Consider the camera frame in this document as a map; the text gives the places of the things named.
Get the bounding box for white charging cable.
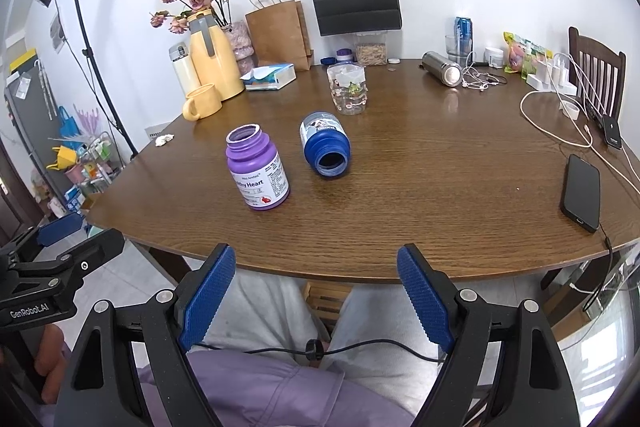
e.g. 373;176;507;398
520;54;640;198

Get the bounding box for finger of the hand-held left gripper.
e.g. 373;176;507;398
9;228;126;304
0;212;85;264

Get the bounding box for white earphones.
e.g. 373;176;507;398
461;62;508;92

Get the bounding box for dark wooden chair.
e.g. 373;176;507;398
568;27;627;122

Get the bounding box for white power strip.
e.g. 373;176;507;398
526;52;578;95

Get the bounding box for person's purple jacket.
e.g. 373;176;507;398
135;351;417;427

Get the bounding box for wooden stool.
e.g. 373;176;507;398
302;282;354;334

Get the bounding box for clear cereal container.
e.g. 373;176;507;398
355;32;388;66

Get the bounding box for person's grey pants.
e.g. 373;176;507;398
205;274;451;414

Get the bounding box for black smartphone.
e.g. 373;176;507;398
560;154;601;234

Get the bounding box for black light stand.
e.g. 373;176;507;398
70;0;139;160

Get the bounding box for purple plastic bottle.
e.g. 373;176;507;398
226;124;291;212

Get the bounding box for blue plastic bottle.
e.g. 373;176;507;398
299;110;350;178

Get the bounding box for grey refrigerator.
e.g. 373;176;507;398
4;57;66;208

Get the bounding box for brown paper bag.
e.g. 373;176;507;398
245;0;313;72

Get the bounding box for black phone cable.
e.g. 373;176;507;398
582;222;617;314

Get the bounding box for black power bank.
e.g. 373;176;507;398
601;114;623;150

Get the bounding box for blue drink can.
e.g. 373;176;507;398
454;17;473;52

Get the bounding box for steel flask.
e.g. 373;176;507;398
421;51;463;86

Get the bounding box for yellow thermos jug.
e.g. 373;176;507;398
189;8;246;102

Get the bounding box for clear printed cup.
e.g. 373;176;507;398
327;63;367;115

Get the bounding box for colourful snack packet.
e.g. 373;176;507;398
520;39;553;80
502;32;526;72

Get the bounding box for cluttered storage cart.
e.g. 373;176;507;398
46;132;126;200

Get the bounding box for yellow mug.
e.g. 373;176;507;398
182;83;223;122

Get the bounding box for thin black cable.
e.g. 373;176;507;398
192;339;446;363

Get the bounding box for blue tote bag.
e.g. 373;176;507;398
57;106;77;138

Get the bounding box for tissue box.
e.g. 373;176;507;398
240;63;297;92

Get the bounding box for drinking glass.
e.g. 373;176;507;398
445;35;472;62

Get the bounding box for white thermos bottle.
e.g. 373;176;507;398
168;43;201;98

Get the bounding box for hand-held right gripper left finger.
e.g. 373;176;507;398
54;243;237;427

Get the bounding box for person's left hand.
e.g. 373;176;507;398
34;323;72;404

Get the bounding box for pink textured vase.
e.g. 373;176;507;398
224;21;258;78

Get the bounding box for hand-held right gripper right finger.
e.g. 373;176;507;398
396;243;581;427

